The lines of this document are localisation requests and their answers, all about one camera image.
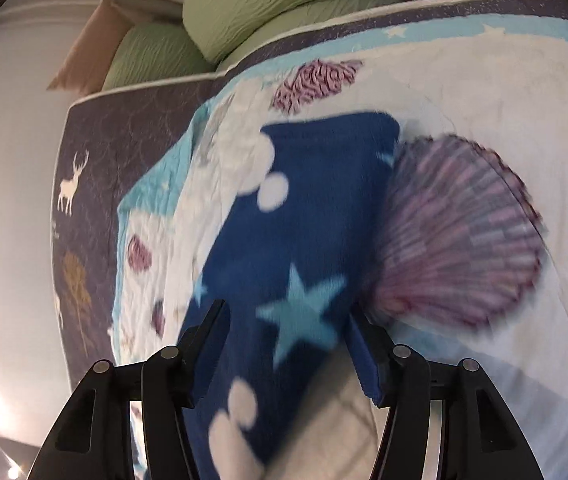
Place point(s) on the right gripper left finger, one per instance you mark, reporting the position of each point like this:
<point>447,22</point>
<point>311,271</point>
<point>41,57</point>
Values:
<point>91,438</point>

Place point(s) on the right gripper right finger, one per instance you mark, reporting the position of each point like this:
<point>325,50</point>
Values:
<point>480,437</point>

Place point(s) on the blue fleece star garment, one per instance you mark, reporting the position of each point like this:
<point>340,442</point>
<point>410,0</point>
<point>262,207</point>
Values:
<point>289,262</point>

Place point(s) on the white seashell print quilt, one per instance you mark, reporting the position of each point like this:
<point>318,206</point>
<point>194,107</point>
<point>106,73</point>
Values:
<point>469,256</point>

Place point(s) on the dark deer print mattress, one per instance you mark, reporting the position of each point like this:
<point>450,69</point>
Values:
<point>120,134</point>

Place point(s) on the green pillow lower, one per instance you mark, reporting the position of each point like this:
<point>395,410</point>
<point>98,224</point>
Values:
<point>154,51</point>

